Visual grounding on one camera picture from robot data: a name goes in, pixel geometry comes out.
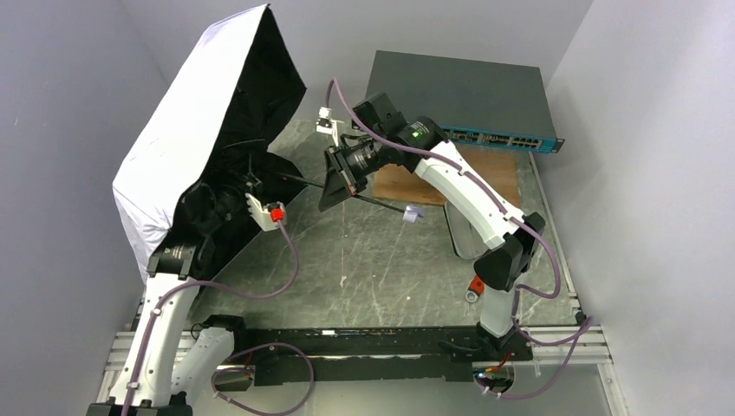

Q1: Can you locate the black umbrella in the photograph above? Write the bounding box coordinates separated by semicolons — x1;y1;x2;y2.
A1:
113;4;306;277

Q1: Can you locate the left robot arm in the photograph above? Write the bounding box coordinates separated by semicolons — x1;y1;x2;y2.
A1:
87;186;244;415

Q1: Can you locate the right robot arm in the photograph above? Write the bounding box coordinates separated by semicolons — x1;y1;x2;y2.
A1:
318;93;545;345

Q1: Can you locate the plywood board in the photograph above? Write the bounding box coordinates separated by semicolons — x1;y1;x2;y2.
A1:
372;146;521;207

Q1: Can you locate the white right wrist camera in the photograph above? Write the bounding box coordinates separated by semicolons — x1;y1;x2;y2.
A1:
315;107;345;146

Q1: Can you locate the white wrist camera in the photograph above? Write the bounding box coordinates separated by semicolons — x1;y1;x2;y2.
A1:
245;193;287;232
315;107;345;146

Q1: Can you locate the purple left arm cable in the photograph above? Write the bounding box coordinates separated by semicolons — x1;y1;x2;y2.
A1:
120;220;315;416

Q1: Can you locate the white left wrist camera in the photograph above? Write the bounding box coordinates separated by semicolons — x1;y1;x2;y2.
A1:
245;193;287;232

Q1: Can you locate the grey network switch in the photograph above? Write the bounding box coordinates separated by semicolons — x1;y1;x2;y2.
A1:
365;50;564;153

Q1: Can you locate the red handled adjustable wrench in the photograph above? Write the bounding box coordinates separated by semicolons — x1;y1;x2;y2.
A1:
465;276;485;304

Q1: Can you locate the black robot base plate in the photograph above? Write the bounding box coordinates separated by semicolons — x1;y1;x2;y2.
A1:
224;325;533;387

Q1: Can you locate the aluminium frame rail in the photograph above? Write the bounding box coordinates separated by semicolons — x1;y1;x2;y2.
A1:
105;324;613;372

